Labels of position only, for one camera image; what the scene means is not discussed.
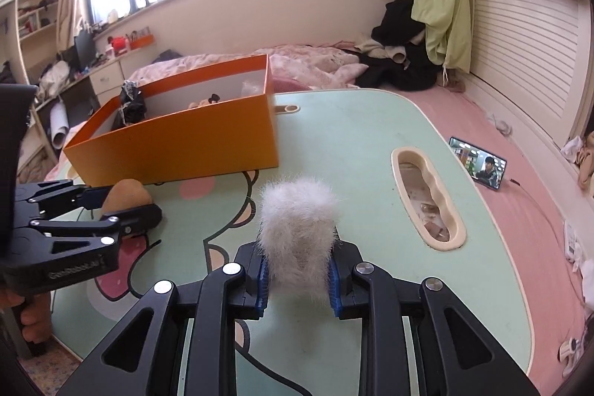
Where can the beige garment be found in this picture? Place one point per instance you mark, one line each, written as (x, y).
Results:
(385, 50)

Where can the black lace cloth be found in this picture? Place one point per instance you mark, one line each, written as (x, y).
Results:
(132, 108)

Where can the person's left hand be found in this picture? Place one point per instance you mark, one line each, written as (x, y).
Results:
(39, 317)

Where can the black monitor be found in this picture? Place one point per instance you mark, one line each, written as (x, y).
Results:
(85, 50)

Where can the white desk with drawers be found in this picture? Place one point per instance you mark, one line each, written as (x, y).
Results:
(106, 76)

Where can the orange cardboard box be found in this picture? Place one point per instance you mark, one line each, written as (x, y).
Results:
(185, 145)

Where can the white fluffy fur piece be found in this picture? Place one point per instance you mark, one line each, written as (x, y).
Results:
(297, 229)

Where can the white power strip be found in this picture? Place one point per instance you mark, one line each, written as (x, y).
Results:
(572, 240)

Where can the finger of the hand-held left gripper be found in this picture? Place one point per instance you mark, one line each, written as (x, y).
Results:
(60, 194)
(134, 219)

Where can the red container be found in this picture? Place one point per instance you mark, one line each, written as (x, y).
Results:
(119, 45)

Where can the pink bed sheet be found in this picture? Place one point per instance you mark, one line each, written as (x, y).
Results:
(533, 201)

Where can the smartphone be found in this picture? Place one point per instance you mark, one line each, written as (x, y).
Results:
(478, 164)

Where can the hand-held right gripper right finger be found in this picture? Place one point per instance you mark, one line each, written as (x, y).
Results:
(333, 294)

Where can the white paper roll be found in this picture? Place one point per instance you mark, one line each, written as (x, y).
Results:
(59, 127)

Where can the white crumpled cloth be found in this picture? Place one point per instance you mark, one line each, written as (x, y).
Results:
(571, 148)

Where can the small toy figurine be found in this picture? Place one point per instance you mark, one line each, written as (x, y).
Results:
(204, 101)

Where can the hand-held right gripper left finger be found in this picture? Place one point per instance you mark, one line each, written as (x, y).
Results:
(263, 289)

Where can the white bookshelf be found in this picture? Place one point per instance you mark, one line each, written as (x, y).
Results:
(32, 29)

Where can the beige soft bundle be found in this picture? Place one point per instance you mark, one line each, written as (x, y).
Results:
(586, 164)

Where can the orange desk tray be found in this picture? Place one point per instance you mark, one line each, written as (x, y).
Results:
(141, 42)

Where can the pile of black clothes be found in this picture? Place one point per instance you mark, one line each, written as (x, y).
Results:
(399, 73)

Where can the pink patterned quilt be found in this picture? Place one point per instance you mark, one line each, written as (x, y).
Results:
(306, 62)

